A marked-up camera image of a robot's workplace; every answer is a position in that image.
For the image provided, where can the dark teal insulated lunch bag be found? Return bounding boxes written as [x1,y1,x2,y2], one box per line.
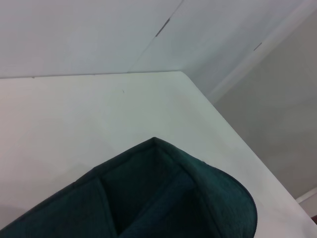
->
[0,136,258,238]

